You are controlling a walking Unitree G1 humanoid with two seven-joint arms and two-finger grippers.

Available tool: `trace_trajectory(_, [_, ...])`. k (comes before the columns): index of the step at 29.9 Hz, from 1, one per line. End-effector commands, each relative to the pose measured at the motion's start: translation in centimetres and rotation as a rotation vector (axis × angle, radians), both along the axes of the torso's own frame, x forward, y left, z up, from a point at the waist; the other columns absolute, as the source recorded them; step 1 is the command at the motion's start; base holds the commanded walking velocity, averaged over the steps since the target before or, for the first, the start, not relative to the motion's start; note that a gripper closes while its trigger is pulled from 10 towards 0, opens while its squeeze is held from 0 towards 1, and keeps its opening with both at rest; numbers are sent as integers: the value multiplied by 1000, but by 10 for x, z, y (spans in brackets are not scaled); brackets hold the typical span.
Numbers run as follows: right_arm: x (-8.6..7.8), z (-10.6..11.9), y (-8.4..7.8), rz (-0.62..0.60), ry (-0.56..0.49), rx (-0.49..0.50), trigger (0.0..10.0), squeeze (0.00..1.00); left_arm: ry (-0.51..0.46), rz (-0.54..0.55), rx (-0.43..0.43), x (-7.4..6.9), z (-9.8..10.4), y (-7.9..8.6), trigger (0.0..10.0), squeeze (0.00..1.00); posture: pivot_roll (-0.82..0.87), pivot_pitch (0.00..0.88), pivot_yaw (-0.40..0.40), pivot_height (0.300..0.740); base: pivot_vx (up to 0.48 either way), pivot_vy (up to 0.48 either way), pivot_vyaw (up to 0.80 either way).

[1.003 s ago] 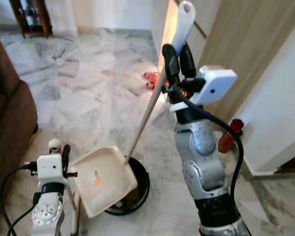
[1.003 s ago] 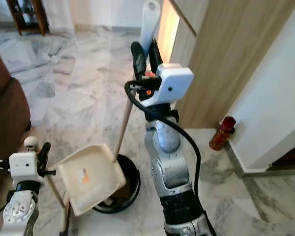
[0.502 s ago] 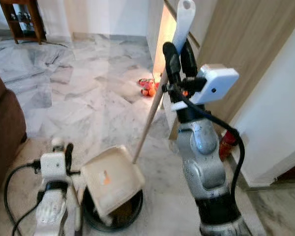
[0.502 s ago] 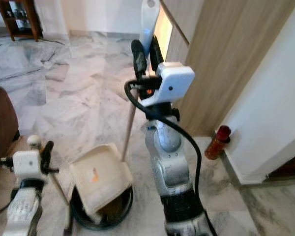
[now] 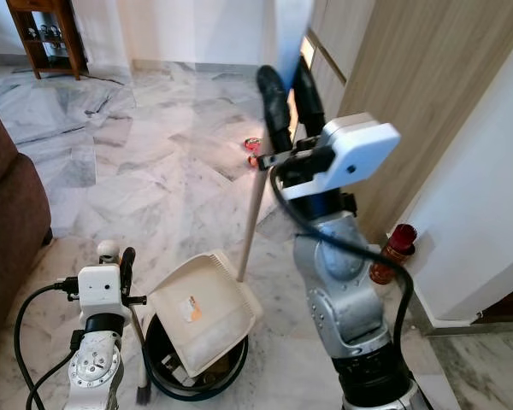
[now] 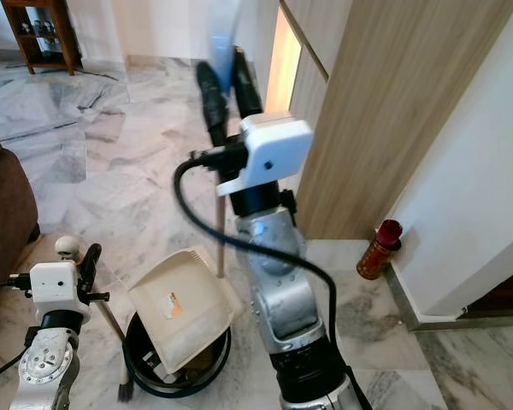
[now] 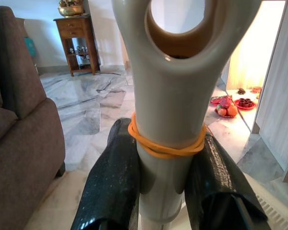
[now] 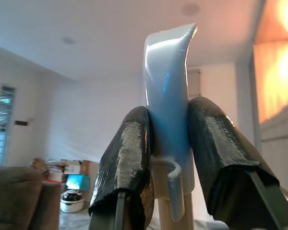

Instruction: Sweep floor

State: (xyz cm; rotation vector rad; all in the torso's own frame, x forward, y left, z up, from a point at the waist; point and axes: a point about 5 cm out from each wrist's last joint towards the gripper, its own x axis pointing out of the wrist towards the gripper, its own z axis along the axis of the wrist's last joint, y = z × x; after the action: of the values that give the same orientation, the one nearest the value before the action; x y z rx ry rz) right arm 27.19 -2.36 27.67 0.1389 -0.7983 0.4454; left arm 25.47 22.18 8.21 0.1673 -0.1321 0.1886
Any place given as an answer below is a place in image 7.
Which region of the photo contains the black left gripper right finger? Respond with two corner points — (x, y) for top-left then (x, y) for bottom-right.
(184, 132), (271, 230)

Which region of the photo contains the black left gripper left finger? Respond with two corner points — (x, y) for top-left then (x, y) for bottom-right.
(71, 118), (142, 230)

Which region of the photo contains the beige long handled dustpan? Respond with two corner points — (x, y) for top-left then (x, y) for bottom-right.
(249, 177), (288, 230)

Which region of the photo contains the beige long handled brush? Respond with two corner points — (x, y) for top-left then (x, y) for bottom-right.
(111, 0), (262, 225)

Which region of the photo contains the orange rubber band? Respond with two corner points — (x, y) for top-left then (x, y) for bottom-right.
(127, 111), (207, 159)

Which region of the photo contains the plate of fruit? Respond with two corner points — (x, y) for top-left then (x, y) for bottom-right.
(215, 95), (238, 118)

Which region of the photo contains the red patterned plate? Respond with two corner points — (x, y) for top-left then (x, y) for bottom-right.
(210, 95), (223, 107)

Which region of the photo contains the red tray with cups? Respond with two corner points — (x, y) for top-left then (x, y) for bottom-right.
(234, 97), (257, 110)

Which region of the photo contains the brown fabric sofa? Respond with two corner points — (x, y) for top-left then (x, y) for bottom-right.
(0, 6), (66, 230)

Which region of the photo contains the pale wood grain door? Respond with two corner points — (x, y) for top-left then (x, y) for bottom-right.
(251, 0), (288, 184)

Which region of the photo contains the dark wooden side table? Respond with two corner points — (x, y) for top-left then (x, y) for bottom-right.
(53, 14), (101, 77)

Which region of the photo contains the teal cushion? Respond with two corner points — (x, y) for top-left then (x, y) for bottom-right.
(24, 37), (36, 57)

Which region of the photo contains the brass bowl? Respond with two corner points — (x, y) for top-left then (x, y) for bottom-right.
(57, 0), (85, 18)

